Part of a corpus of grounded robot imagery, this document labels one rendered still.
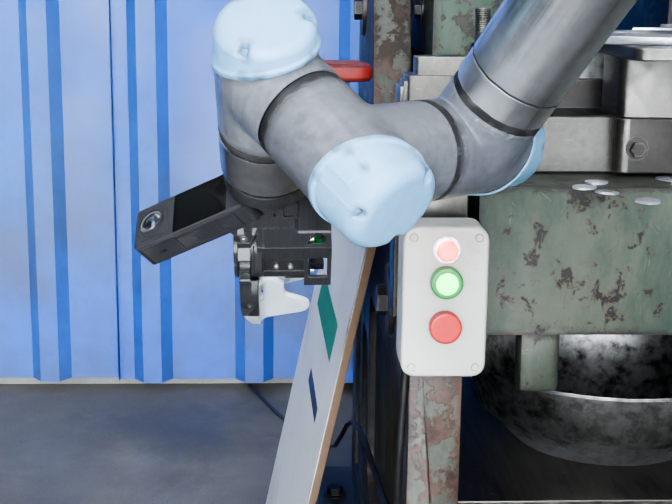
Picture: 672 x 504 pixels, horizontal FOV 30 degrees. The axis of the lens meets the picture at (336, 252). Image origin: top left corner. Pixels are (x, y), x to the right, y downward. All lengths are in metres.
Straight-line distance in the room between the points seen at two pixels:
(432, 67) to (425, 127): 0.53
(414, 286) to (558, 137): 0.28
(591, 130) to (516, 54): 0.43
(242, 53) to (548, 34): 0.21
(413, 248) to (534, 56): 0.27
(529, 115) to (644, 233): 0.36
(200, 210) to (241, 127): 0.13
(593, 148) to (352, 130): 0.51
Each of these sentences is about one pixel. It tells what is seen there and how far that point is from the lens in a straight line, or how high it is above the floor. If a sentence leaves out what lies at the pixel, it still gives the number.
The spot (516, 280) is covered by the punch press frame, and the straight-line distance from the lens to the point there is 1.22.
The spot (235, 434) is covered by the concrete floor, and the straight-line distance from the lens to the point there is 2.40.
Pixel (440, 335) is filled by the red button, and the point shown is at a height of 0.53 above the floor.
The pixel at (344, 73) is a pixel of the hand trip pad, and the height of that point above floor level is 0.75.
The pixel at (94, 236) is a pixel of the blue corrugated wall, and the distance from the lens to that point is 2.61.
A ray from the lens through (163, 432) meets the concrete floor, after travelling 2.42.
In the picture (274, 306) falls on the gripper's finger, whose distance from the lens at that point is 1.11.
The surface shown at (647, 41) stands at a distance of 1.19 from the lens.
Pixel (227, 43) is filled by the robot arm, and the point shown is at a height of 0.79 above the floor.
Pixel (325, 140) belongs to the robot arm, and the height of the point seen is 0.73.
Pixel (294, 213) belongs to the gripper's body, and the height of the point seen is 0.65.
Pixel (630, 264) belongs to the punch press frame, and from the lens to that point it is 1.24.
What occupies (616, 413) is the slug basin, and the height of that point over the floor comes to 0.39.
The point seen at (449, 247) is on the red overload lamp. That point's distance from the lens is 1.08.
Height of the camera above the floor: 0.83
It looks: 12 degrees down
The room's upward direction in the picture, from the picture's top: 1 degrees clockwise
